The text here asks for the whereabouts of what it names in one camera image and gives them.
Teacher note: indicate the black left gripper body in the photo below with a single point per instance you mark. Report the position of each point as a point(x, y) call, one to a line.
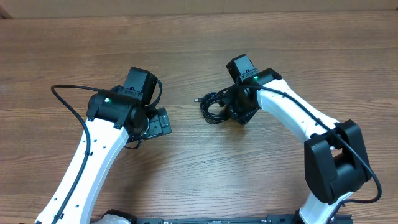
point(154, 125)

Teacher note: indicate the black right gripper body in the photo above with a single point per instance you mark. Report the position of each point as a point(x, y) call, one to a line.
point(241, 110)

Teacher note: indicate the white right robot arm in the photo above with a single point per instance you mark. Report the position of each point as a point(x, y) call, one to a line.
point(337, 168)

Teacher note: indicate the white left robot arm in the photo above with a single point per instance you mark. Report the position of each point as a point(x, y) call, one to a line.
point(115, 117)

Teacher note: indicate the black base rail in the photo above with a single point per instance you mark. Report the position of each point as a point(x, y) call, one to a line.
point(117, 216)

